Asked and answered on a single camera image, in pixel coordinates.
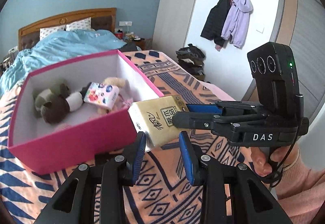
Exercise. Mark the patterned pillow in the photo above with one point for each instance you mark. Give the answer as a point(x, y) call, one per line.
point(84, 24)
point(44, 32)

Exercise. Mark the pink sweater forearm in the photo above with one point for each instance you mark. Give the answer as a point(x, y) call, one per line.
point(301, 191)

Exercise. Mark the lilac hanging hoodie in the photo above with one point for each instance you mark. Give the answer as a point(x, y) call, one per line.
point(236, 25)

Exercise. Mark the black tracking camera box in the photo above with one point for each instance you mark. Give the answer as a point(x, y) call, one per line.
point(274, 69)

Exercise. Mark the brown plush dog toy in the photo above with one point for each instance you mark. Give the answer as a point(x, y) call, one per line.
point(55, 111)

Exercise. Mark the pile of dark clothes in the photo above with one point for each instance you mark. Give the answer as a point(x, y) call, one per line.
point(191, 59)

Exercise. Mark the right patterned pillow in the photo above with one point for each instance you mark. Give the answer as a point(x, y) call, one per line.
point(84, 24)

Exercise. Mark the pink cardboard storage box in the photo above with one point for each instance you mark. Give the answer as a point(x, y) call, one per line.
point(45, 149)

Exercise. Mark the cluttered right nightstand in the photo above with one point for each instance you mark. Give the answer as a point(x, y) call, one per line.
point(142, 43)

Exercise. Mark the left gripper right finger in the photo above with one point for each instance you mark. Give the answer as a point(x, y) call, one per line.
point(231, 194)

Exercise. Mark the light blue duvet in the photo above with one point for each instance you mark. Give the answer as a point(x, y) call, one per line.
point(57, 47)

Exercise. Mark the wooden headboard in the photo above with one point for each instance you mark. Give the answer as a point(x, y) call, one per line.
point(101, 18)

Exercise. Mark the left patterned pillow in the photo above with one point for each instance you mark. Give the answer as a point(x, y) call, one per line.
point(44, 32)

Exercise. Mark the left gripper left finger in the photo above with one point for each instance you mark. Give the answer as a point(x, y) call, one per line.
point(74, 201)

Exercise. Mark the orange navy patterned blanket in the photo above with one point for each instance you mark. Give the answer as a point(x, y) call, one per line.
point(162, 194)

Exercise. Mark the green avocado plush toy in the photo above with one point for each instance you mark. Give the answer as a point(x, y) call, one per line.
point(58, 89)

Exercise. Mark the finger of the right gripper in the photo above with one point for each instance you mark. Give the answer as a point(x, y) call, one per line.
point(193, 120)
point(227, 107)

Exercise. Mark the right hand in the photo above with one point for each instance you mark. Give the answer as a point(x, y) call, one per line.
point(260, 160)

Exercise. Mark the cream plush bear toy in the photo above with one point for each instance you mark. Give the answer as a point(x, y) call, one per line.
point(118, 84)

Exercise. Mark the black hanging jacket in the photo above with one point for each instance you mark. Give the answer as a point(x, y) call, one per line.
point(215, 21)

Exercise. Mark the grey sliding door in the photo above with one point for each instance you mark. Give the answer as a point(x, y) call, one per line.
point(300, 25)

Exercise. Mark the yellow tissue pack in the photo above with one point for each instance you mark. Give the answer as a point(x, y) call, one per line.
point(154, 118)

